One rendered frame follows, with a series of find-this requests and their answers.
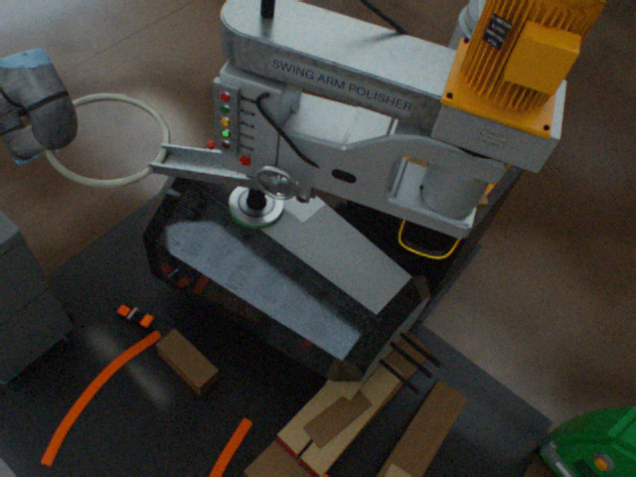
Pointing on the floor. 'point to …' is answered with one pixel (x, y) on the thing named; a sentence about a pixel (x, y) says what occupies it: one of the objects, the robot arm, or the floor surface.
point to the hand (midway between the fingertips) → (51, 150)
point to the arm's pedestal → (25, 305)
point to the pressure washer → (593, 444)
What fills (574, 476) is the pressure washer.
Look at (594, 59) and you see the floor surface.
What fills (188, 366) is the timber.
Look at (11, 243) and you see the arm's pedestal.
